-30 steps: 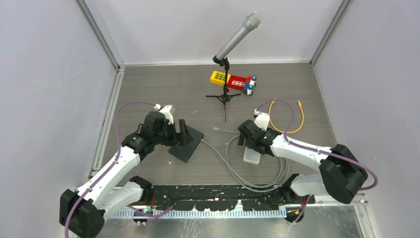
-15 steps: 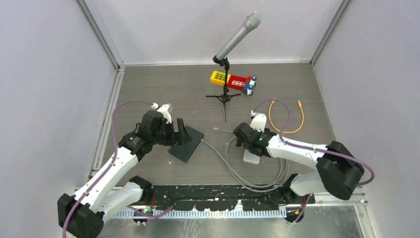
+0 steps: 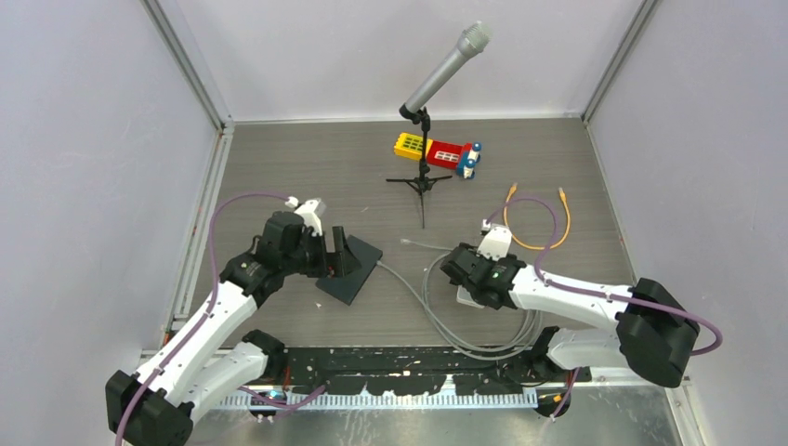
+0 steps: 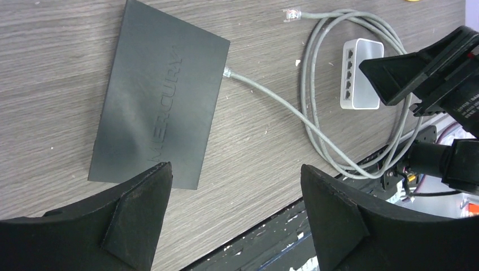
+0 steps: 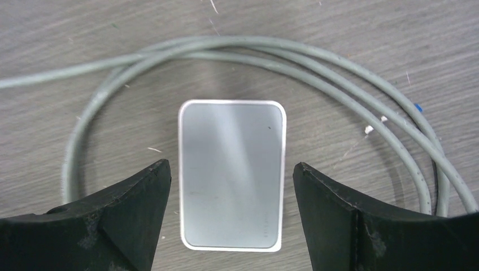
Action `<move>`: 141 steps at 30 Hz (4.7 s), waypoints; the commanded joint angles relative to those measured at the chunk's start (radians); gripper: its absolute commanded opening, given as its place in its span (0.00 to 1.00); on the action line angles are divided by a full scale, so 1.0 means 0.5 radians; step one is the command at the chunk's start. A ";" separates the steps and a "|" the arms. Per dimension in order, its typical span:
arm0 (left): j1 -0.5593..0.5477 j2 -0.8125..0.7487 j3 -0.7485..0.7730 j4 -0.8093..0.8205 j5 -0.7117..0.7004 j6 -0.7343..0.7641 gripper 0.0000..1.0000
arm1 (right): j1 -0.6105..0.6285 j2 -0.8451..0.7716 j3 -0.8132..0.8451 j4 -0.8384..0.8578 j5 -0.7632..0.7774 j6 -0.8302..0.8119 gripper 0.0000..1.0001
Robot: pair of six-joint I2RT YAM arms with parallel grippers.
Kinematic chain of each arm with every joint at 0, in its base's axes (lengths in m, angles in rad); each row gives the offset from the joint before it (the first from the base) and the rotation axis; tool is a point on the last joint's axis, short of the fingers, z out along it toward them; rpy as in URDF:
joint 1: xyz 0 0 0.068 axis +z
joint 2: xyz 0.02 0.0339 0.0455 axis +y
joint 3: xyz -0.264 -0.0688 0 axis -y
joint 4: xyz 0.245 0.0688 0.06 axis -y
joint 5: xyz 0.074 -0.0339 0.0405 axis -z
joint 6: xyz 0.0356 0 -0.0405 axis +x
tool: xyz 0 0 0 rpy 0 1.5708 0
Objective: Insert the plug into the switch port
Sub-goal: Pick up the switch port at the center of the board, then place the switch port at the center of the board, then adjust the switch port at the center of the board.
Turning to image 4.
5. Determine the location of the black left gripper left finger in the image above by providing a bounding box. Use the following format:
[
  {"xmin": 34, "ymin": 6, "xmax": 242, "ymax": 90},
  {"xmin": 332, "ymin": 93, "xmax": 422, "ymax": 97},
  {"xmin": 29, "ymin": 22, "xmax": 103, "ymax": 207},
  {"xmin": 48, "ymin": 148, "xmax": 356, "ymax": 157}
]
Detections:
[{"xmin": 1, "ymin": 162, "xmax": 173, "ymax": 270}]

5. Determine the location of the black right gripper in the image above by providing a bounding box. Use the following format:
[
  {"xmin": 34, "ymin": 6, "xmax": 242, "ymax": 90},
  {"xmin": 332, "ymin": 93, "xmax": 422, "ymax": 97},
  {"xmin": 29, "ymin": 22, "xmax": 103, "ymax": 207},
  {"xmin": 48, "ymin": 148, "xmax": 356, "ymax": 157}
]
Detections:
[{"xmin": 359, "ymin": 25, "xmax": 478, "ymax": 137}]

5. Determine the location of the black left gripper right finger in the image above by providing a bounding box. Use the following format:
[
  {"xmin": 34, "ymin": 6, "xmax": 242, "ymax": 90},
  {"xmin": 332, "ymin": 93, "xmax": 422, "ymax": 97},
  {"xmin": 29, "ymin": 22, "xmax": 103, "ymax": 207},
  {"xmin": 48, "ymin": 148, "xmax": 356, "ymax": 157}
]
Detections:
[{"xmin": 301, "ymin": 164, "xmax": 478, "ymax": 270}]

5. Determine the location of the white network switch box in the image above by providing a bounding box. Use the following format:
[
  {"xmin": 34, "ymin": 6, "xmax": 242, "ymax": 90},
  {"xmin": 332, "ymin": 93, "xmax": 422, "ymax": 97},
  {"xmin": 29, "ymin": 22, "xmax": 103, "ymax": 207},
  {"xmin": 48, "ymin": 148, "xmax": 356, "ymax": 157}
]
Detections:
[{"xmin": 339, "ymin": 38, "xmax": 384, "ymax": 110}]

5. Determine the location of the black network switch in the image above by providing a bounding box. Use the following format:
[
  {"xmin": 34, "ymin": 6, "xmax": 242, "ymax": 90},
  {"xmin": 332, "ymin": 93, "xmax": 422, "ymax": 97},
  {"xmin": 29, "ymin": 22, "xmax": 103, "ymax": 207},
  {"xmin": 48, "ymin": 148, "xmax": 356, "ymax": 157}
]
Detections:
[{"xmin": 88, "ymin": 1, "xmax": 230, "ymax": 190}]

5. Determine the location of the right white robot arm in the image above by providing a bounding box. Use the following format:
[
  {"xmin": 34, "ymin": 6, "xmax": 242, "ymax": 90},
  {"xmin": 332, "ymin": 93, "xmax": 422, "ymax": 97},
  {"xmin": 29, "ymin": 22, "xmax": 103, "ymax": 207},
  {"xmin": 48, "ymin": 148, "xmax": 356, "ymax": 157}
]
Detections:
[{"xmin": 359, "ymin": 25, "xmax": 478, "ymax": 195}]

